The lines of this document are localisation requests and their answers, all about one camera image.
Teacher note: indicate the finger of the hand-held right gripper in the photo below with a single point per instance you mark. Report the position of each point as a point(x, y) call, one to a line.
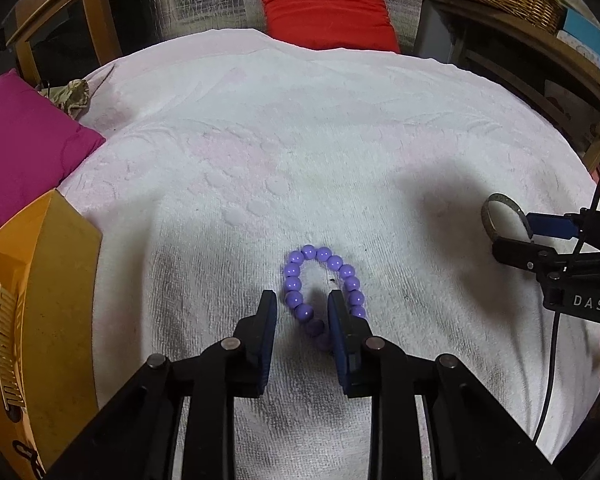
point(517, 254)
point(550, 225)

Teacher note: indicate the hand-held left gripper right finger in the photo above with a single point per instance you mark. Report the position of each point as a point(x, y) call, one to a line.
point(334, 335)

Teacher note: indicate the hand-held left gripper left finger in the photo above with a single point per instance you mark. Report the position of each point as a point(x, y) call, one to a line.
point(269, 330)

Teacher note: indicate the orange plastic box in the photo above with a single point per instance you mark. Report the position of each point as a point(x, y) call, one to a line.
point(55, 310)

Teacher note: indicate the blue and white box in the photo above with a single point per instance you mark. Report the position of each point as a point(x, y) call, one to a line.
point(587, 42)

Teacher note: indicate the white fluffy blanket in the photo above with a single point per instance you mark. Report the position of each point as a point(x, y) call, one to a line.
point(280, 135)

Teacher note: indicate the wooden shelf unit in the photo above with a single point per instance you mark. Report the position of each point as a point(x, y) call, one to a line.
point(505, 25)

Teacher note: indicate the pink cushion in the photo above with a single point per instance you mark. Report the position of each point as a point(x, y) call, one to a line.
point(20, 150)

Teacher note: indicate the beige crumpled cloth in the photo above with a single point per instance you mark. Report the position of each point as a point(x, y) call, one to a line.
point(70, 95)

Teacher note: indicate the red cushion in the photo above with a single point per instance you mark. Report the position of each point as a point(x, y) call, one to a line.
point(325, 5)

